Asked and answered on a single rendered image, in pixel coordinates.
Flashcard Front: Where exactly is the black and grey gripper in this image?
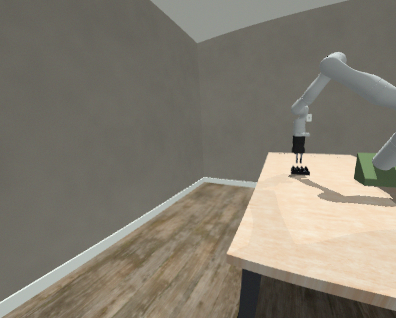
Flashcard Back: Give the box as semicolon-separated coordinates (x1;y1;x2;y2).
292;128;310;164

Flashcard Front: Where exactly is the black knob box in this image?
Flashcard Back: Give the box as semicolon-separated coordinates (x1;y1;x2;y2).
291;165;310;175

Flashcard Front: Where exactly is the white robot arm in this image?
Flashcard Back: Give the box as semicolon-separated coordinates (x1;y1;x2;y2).
291;52;396;170

